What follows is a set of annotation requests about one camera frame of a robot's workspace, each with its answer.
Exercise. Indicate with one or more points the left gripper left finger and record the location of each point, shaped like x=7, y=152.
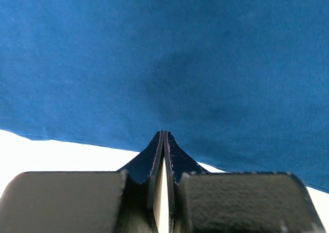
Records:
x=126, y=200

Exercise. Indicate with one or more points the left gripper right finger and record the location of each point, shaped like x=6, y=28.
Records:
x=202, y=201

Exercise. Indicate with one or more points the navy blue t-shirt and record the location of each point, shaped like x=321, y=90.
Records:
x=241, y=84

